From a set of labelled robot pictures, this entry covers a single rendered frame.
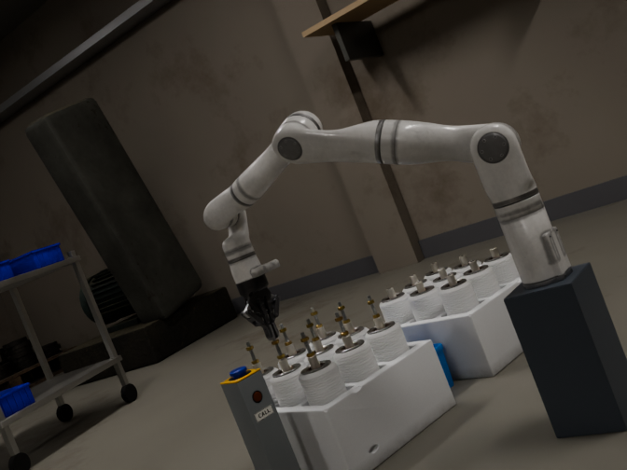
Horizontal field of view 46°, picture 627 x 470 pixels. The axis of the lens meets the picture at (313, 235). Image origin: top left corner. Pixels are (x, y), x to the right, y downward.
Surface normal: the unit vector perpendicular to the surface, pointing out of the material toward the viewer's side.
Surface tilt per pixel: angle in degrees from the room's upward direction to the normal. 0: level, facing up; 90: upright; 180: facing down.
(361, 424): 90
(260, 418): 90
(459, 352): 90
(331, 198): 90
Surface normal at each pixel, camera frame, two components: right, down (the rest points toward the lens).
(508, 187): -0.37, 0.17
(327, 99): -0.55, 0.26
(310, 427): -0.70, 0.31
